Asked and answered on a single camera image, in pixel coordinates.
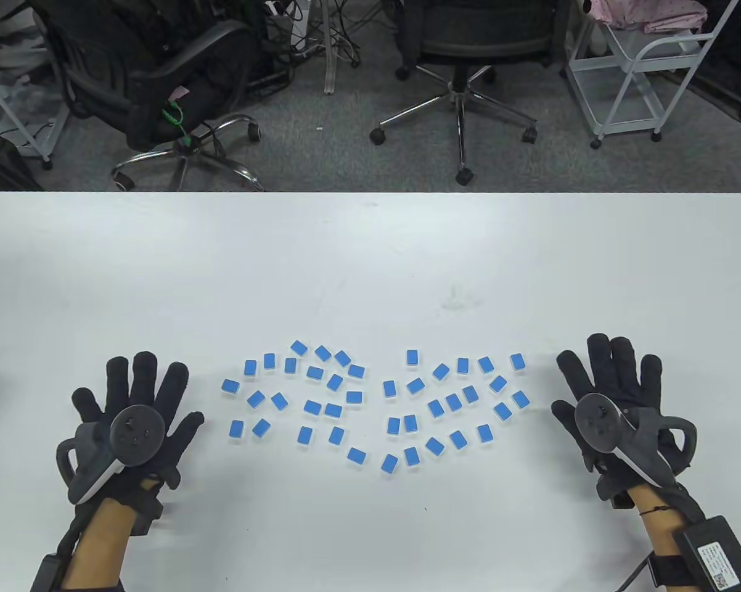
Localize person's left hand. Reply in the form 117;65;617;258
67;351;205;537

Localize person's right hand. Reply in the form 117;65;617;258
551;334;710;525

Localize blue mahjong tiles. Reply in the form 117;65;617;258
221;340;531;476

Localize person's left forearm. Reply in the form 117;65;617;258
59;496;131;592

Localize dark left forearm box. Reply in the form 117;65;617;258
30;554;64;592

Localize grey right hand controller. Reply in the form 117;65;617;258
574;393;699;488

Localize grey hand controller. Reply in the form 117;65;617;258
574;393;699;488
56;404;166;505

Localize grey left hand controller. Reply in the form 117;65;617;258
56;404;166;505

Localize black left wrist module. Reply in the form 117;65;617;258
130;493;165;537

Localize black labelled sensor box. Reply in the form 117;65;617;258
673;515;741;592

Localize black backpack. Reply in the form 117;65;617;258
0;131;44;192

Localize white metal cart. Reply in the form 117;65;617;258
563;0;741;150

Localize black office chair with armrests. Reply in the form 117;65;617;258
28;0;266;192

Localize white metal rack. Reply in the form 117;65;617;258
0;59;69;170

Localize black office chair chrome base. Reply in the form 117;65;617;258
369;0;571;187

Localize pile of white cloth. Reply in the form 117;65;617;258
0;0;54;84

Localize pink cloth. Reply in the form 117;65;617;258
583;0;710;35

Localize white power strip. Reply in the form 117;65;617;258
264;0;313;53

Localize black left glove cable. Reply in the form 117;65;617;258
50;509;94;559

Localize black forearm strap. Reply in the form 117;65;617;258
647;554;695;588

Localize black sensor box cable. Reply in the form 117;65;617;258
617;555;652;592

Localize green strap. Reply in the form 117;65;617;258
161;101;202;154

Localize clear white post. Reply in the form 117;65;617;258
320;0;339;95

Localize tangle of black floor cables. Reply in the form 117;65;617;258
247;0;402;68

